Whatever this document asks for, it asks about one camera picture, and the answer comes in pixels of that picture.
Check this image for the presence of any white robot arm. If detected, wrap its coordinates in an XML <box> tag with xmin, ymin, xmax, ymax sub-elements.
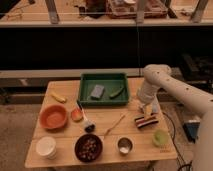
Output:
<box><xmin>137</xmin><ymin>64</ymin><xmax>213</xmax><ymax>171</ymax></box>

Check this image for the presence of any dark bowl with nuts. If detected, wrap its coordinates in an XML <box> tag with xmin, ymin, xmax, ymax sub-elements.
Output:
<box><xmin>75</xmin><ymin>134</ymin><xmax>103</xmax><ymax>162</ymax></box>

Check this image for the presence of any red orange bowl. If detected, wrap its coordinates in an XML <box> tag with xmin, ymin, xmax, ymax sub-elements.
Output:
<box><xmin>39</xmin><ymin>105</ymin><xmax>68</xmax><ymax>130</ymax></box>

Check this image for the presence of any wooden spoon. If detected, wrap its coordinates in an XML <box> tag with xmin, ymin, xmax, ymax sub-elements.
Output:
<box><xmin>103</xmin><ymin>114</ymin><xmax>126</xmax><ymax>137</ymax></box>

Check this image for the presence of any light green cup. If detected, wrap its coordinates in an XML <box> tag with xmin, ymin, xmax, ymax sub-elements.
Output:
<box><xmin>152</xmin><ymin>130</ymin><xmax>169</xmax><ymax>147</ymax></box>

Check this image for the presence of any green cucumber toy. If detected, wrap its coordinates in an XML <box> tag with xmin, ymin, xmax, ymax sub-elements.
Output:
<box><xmin>109</xmin><ymin>87</ymin><xmax>124</xmax><ymax>99</ymax></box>

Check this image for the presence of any small metal cup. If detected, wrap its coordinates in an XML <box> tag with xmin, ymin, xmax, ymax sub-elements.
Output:
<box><xmin>117</xmin><ymin>137</ymin><xmax>133</xmax><ymax>155</ymax></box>

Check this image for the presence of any blue black box on floor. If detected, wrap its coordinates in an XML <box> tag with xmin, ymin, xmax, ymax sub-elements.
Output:
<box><xmin>183</xmin><ymin>122</ymin><xmax>200</xmax><ymax>142</ymax></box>

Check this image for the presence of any blue grey sponge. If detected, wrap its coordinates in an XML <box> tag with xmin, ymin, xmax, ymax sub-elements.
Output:
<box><xmin>90</xmin><ymin>85</ymin><xmax>105</xmax><ymax>99</ymax></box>

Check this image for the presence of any green plastic tray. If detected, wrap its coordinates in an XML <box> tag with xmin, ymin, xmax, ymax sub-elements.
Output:
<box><xmin>78</xmin><ymin>73</ymin><xmax>130</xmax><ymax>106</ymax></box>

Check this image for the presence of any orange peach toy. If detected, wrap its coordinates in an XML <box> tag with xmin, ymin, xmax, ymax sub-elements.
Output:
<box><xmin>71</xmin><ymin>108</ymin><xmax>83</xmax><ymax>122</ymax></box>

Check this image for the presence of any yellow banana toy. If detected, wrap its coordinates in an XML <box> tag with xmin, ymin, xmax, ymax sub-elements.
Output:
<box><xmin>51</xmin><ymin>93</ymin><xmax>67</xmax><ymax>103</ymax></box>

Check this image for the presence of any white stacked cup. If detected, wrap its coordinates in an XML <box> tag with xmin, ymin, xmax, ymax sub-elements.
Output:
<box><xmin>36</xmin><ymin>137</ymin><xmax>56</xmax><ymax>159</ymax></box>

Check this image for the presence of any black cable on floor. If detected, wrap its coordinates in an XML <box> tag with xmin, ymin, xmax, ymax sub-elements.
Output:
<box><xmin>162</xmin><ymin>111</ymin><xmax>194</xmax><ymax>171</ymax></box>

